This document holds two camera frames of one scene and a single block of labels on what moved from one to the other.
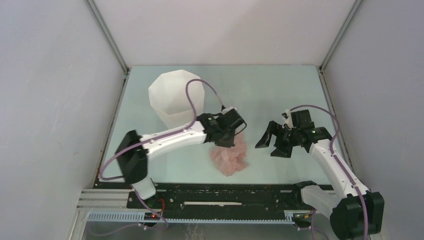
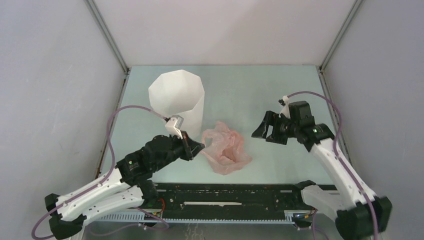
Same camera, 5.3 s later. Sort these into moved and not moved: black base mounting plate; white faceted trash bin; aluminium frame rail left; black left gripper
Moved: black left gripper
Not moved: aluminium frame rail left; black base mounting plate; white faceted trash bin
